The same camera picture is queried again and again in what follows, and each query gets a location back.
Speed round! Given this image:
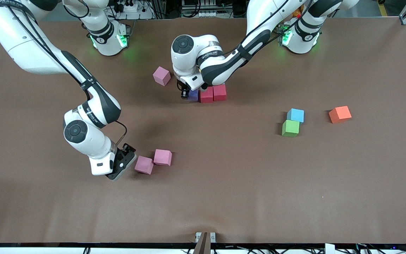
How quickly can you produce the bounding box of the metal bracket with post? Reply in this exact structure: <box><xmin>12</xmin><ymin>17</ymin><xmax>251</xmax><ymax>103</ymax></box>
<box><xmin>193</xmin><ymin>232</ymin><xmax>216</xmax><ymax>254</ymax></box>

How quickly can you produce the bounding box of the white power strip with plugs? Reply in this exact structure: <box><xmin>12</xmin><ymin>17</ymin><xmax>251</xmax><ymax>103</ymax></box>
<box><xmin>113</xmin><ymin>0</ymin><xmax>154</xmax><ymax>20</ymax></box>

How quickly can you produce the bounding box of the light blue foam cube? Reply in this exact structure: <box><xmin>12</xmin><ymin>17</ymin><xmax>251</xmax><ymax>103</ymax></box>
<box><xmin>287</xmin><ymin>108</ymin><xmax>305</xmax><ymax>123</ymax></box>

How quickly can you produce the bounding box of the light pink foam cube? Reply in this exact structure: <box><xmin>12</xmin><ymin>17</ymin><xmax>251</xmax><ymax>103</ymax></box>
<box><xmin>154</xmin><ymin>149</ymin><xmax>172</xmax><ymax>166</ymax></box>
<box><xmin>153</xmin><ymin>66</ymin><xmax>171</xmax><ymax>86</ymax></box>

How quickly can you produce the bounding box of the green foam cube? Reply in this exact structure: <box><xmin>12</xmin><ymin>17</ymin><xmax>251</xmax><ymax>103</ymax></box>
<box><xmin>282</xmin><ymin>120</ymin><xmax>300</xmax><ymax>137</ymax></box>

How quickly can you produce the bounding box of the orange foam cube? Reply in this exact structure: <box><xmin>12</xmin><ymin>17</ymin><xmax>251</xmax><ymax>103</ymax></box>
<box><xmin>329</xmin><ymin>106</ymin><xmax>352</xmax><ymax>124</ymax></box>

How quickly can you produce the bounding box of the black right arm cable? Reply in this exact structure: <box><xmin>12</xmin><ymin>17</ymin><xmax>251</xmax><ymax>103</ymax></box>
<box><xmin>115</xmin><ymin>121</ymin><xmax>128</xmax><ymax>146</ymax></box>

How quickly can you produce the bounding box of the red foam cube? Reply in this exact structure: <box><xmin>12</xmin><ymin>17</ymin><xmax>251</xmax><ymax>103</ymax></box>
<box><xmin>199</xmin><ymin>87</ymin><xmax>214</xmax><ymax>103</ymax></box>
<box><xmin>213</xmin><ymin>84</ymin><xmax>227</xmax><ymax>101</ymax></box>

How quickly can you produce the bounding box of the brown table cover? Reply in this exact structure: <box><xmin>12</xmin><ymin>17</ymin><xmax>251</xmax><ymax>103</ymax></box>
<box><xmin>0</xmin><ymin>17</ymin><xmax>406</xmax><ymax>244</ymax></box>

